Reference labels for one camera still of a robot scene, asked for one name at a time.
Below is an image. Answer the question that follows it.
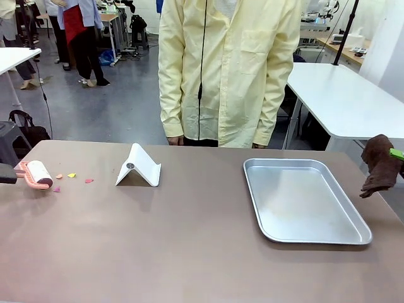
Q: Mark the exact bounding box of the black bag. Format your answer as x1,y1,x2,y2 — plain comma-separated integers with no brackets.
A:
8,109,52,156

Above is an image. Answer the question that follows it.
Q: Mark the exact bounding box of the wooden top workbench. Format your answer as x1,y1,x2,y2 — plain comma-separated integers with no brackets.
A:
314,36,372,68

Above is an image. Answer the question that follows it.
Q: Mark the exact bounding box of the silver metal tray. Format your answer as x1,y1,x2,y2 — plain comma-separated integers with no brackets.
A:
242,158,374,246

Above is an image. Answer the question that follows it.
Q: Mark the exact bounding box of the black cord on shirt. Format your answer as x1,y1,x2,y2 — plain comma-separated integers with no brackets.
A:
198,0,210,141

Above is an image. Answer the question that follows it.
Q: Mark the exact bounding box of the small white table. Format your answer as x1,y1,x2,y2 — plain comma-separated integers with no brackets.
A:
0,47,43,107

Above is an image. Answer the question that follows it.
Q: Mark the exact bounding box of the pink lint roller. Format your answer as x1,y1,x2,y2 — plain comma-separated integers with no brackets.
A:
0,160,54,191

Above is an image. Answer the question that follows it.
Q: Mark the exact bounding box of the person in grey trousers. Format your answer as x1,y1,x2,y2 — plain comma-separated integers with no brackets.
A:
0,0,41,91

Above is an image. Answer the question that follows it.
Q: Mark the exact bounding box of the person's left forearm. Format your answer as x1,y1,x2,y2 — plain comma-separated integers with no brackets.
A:
251,53,296,147

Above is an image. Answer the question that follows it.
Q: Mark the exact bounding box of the person in yellow shirt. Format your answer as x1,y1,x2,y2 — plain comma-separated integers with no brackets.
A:
157,0,302,148

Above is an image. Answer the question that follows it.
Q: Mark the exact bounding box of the large white table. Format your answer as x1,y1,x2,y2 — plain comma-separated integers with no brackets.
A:
282,62,404,152

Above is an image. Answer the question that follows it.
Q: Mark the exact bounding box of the white folding stand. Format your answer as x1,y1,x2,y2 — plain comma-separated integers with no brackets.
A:
115,142,162,187

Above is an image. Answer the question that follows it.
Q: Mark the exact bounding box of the black tripod with cable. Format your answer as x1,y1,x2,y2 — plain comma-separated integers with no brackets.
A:
15,0,54,140

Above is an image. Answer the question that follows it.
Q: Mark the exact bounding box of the white tissue box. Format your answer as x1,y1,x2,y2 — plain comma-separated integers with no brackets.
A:
349,26,365,49

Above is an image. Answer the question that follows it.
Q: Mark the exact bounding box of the black stool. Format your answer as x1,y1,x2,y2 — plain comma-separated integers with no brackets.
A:
129,13,150,51

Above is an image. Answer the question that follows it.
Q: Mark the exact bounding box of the black stand pole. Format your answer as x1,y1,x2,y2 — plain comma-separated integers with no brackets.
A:
332,0,360,67

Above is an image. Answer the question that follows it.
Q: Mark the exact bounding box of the brown cloth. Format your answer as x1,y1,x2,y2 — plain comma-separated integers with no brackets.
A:
359,134,402,199

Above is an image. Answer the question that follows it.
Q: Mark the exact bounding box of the blue plastic bag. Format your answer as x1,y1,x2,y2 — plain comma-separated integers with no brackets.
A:
98,49,116,67

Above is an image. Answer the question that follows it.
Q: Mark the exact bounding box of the person in red apron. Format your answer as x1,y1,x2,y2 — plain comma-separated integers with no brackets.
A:
56,0,111,88

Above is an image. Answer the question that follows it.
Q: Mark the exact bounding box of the person in black trousers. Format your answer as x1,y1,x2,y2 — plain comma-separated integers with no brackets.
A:
44,0,74,71

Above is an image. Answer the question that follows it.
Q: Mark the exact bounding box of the person's right forearm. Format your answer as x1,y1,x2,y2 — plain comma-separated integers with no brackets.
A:
158,56,186,139

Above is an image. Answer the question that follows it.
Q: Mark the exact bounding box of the grey plastic stool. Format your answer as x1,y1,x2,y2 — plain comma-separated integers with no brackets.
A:
0,121,33,170

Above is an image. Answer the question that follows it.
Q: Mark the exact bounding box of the wooden top desk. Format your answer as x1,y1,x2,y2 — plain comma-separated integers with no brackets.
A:
99,11,129,66

